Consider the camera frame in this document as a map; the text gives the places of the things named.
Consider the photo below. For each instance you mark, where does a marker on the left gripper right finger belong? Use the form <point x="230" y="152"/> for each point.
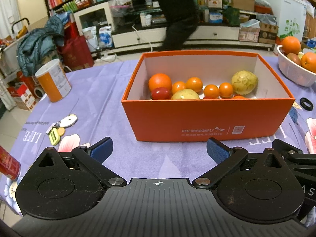
<point x="228" y="161"/>

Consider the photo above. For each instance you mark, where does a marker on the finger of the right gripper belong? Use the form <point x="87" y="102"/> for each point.
<point x="291" y="153"/>

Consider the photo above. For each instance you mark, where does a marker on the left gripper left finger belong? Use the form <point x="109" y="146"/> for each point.
<point x="90" y="160"/>

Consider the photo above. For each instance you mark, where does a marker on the kumquat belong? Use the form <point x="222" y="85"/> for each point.
<point x="226" y="90"/>
<point x="178" y="86"/>
<point x="211" y="92"/>
<point x="195" y="84"/>

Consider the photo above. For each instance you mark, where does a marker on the red cherry tomato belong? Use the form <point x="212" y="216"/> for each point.
<point x="160" y="93"/>

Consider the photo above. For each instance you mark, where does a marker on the large orange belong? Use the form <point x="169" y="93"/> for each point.
<point x="160" y="80"/>
<point x="239" y="97"/>

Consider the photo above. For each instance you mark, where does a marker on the purple floral tablecloth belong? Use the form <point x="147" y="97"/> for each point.
<point x="96" y="100"/>

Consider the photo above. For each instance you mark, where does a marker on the white plastic basket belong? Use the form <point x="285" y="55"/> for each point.
<point x="294" y="72"/>

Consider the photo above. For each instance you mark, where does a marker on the red soda can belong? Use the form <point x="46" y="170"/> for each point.
<point x="9" y="166"/>

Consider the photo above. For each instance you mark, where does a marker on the orange in basket front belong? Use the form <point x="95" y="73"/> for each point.
<point x="308" y="61"/>

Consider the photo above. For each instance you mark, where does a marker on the orange in basket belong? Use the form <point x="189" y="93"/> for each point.
<point x="308" y="61"/>
<point x="291" y="44"/>

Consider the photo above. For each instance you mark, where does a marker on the orange in basket back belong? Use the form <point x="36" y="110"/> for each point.
<point x="291" y="44"/>

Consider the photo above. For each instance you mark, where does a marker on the blue jacket pile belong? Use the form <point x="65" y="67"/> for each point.
<point x="39" y="43"/>

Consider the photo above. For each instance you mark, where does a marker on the white small cabinet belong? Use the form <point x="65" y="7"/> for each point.
<point x="98" y="14"/>

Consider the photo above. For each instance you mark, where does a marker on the white freezer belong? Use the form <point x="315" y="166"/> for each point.
<point x="290" y="16"/>

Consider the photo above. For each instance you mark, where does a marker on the white air conditioner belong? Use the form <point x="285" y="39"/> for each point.
<point x="33" y="10"/>

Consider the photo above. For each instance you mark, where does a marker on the person in black clothes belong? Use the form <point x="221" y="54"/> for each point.
<point x="182" y="20"/>

